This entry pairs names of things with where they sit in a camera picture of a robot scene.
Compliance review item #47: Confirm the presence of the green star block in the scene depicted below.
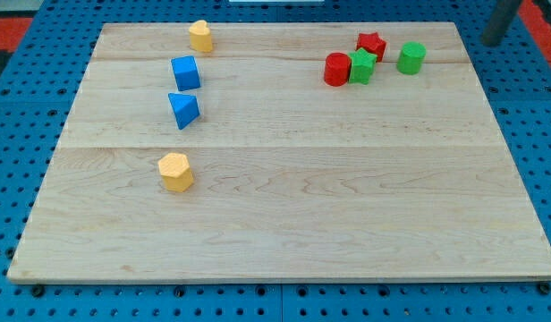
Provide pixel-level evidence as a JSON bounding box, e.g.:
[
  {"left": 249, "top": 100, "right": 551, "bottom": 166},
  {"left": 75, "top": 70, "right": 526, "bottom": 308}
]
[{"left": 348, "top": 47, "right": 377, "bottom": 85}]

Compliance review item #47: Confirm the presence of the red star block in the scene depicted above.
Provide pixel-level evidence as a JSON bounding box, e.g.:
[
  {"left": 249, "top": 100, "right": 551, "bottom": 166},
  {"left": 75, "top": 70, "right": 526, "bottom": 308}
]
[{"left": 356, "top": 32, "right": 387, "bottom": 62}]

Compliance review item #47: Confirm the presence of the wooden board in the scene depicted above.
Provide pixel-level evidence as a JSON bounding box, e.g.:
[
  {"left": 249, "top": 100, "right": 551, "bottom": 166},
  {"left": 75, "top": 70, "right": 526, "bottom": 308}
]
[{"left": 8, "top": 22, "right": 551, "bottom": 284}]

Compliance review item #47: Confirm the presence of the yellow hexagon block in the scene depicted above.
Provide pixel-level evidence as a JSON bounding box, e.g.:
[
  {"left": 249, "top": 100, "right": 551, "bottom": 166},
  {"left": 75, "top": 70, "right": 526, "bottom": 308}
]
[{"left": 157, "top": 153, "right": 194, "bottom": 192}]

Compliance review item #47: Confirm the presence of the blue triangle block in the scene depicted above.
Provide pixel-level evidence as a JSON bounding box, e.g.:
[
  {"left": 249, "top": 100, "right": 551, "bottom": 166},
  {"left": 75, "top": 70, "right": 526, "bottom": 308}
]
[{"left": 168, "top": 93, "right": 200, "bottom": 130}]

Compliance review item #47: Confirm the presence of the red cylinder block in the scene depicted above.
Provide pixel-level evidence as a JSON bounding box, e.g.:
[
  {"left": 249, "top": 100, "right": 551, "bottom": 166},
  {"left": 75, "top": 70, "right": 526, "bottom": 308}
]
[{"left": 324, "top": 52, "right": 352, "bottom": 87}]

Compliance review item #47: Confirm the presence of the blue cube block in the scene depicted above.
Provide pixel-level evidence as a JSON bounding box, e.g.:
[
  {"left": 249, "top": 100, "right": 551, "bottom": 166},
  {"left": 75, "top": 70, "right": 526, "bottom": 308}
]
[{"left": 171, "top": 55, "right": 200, "bottom": 91}]

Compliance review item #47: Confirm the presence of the yellow heart block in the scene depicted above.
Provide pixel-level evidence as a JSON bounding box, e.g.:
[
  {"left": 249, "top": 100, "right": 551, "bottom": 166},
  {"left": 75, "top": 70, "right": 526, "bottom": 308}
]
[{"left": 189, "top": 20, "right": 214, "bottom": 53}]

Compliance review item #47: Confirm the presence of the green cylinder block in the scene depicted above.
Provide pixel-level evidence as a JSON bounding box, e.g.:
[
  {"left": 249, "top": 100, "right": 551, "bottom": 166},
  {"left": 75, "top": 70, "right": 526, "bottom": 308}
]
[{"left": 396, "top": 41, "right": 427, "bottom": 75}]

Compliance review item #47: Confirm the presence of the grey robot stick tool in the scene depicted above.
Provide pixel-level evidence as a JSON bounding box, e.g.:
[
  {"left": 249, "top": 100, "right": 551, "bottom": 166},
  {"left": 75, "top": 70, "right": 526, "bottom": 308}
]
[{"left": 480, "top": 0, "right": 522, "bottom": 47}]

